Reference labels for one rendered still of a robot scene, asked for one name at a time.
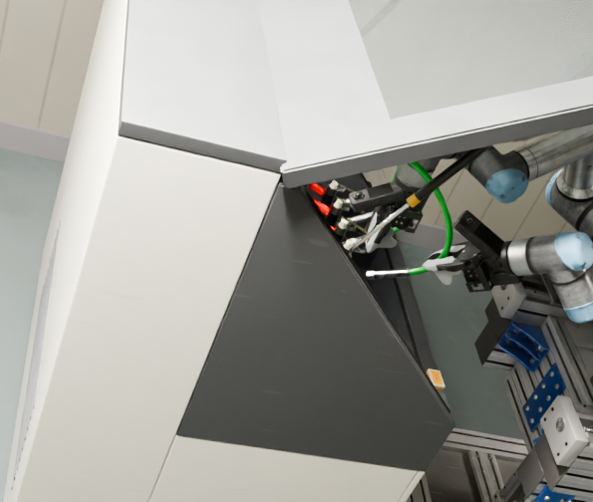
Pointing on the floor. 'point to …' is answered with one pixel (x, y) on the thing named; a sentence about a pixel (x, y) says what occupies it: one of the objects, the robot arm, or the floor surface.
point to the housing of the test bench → (144, 243)
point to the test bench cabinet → (273, 476)
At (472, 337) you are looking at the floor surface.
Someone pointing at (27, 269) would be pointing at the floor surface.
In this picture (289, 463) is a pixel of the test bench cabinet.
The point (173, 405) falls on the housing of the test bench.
